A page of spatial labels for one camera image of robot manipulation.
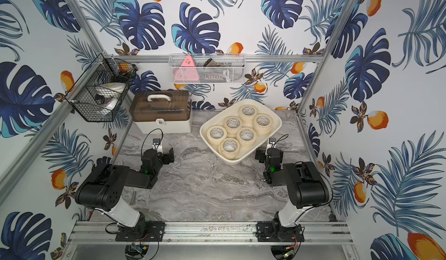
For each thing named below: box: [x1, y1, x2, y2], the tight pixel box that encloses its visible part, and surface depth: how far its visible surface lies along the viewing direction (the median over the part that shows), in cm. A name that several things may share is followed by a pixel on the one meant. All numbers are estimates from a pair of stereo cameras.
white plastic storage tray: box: [199, 98, 283, 165], surface depth 106 cm
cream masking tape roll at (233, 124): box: [223, 115, 244, 134], surface depth 108 cm
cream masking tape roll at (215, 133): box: [206, 125, 228, 147], surface depth 102 cm
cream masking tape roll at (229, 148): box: [217, 137, 241, 161], surface depth 98 cm
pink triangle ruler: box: [173, 55, 200, 82], surface depth 92 cm
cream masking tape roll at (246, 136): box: [236, 127, 258, 148], surface depth 102 cm
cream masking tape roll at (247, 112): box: [238, 104, 258, 123], surface depth 115 cm
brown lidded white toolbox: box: [128, 89, 193, 135], surface depth 100 cm
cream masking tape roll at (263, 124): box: [252, 113, 275, 136], surface depth 109 cm
